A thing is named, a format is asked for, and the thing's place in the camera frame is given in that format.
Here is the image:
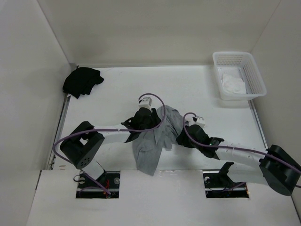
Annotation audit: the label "grey tank top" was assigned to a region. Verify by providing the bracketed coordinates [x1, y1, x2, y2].
[132, 106, 183, 176]

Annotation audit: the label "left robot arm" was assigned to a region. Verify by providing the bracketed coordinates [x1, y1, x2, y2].
[60, 107, 161, 188]

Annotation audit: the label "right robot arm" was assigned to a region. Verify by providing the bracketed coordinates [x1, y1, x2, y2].
[176, 124, 301, 196]

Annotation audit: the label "white tank top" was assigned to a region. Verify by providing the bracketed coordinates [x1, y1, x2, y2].
[221, 74, 246, 94]

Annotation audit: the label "folded black tank tops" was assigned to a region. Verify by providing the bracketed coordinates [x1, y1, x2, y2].
[62, 67, 104, 99]

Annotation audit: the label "white plastic basket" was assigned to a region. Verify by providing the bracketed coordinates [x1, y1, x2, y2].
[212, 51, 267, 100]

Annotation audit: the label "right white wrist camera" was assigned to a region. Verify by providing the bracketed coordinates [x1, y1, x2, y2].
[189, 116, 206, 128]

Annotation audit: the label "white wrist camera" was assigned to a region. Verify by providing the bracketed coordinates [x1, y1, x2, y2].
[189, 116, 206, 128]
[138, 97, 152, 110]

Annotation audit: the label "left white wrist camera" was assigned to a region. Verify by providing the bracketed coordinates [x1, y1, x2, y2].
[138, 97, 152, 110]

